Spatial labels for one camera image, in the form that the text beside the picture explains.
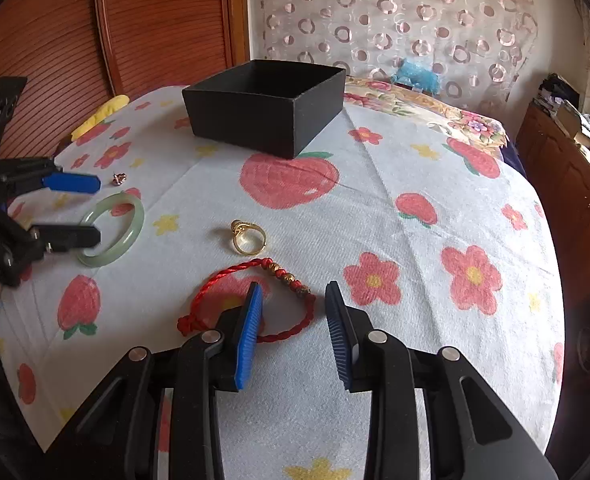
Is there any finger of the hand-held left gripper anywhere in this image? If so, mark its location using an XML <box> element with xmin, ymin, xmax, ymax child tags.
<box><xmin>29</xmin><ymin>224</ymin><xmax>102</xmax><ymax>256</ymax></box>
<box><xmin>0</xmin><ymin>157</ymin><xmax>102</xmax><ymax>196</ymax></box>

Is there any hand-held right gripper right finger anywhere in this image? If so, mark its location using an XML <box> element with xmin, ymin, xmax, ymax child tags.
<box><xmin>324</xmin><ymin>281</ymin><xmax>561</xmax><ymax>480</ymax></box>

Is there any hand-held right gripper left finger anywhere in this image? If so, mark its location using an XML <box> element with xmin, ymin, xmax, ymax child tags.
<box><xmin>45</xmin><ymin>282</ymin><xmax>265</xmax><ymax>480</ymax></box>

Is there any green jade bangle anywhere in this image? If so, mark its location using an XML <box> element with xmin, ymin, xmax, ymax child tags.
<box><xmin>77</xmin><ymin>192</ymin><xmax>146</xmax><ymax>267</ymax></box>

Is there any red cord bracelet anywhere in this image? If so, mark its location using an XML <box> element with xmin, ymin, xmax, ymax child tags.
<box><xmin>177</xmin><ymin>257</ymin><xmax>317</xmax><ymax>343</ymax></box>

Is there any black cardboard box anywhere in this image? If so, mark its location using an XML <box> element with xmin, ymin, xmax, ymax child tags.
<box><xmin>181</xmin><ymin>59</ymin><xmax>347</xmax><ymax>159</ymax></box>

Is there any yellow cloth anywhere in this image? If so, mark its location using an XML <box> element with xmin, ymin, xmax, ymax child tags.
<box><xmin>71</xmin><ymin>95</ymin><xmax>130</xmax><ymax>142</ymax></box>

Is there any strawberry print cloth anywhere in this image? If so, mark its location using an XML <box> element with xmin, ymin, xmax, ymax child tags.
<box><xmin>0</xmin><ymin>82</ymin><xmax>566</xmax><ymax>480</ymax></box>

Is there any brown wooden wardrobe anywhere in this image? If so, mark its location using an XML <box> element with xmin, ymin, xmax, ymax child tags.
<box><xmin>0</xmin><ymin>0</ymin><xmax>251</xmax><ymax>161</ymax></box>

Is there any floral blanket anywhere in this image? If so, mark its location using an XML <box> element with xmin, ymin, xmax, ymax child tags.
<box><xmin>342</xmin><ymin>76</ymin><xmax>511</xmax><ymax>147</ymax></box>

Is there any navy blanket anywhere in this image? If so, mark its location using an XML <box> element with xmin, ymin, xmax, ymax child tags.
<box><xmin>500</xmin><ymin>135</ymin><xmax>531</xmax><ymax>181</ymax></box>

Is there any brown wooden cabinet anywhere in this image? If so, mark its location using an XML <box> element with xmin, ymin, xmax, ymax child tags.
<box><xmin>515</xmin><ymin>102</ymin><xmax>590</xmax><ymax>361</ymax></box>

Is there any blue plastic bag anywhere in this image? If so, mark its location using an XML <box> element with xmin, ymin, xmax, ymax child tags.
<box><xmin>392</xmin><ymin>57</ymin><xmax>443</xmax><ymax>94</ymax></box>

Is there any open cardboard box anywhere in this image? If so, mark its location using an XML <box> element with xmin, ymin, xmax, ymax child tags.
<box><xmin>555</xmin><ymin>100</ymin><xmax>590</xmax><ymax>147</ymax></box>

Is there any circle pattern curtain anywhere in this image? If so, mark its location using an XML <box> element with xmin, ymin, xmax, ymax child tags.
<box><xmin>247</xmin><ymin>0</ymin><xmax>538</xmax><ymax>121</ymax></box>

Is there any pile of dark clothes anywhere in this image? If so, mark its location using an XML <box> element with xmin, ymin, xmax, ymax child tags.
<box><xmin>538</xmin><ymin>72</ymin><xmax>572</xmax><ymax>111</ymax></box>

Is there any gold ring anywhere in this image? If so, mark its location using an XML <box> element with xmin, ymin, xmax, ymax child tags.
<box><xmin>230</xmin><ymin>219</ymin><xmax>269</xmax><ymax>256</ymax></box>

